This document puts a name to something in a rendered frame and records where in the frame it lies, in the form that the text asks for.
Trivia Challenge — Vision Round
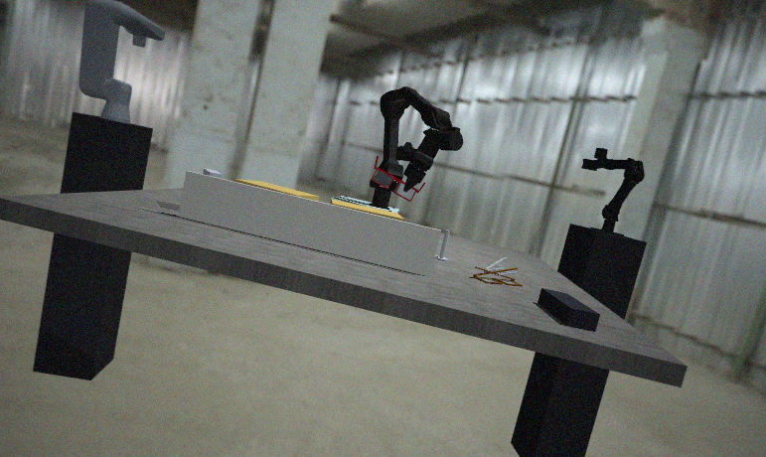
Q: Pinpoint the yellow rectangular block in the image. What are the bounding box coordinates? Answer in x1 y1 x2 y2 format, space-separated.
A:
234 179 319 201

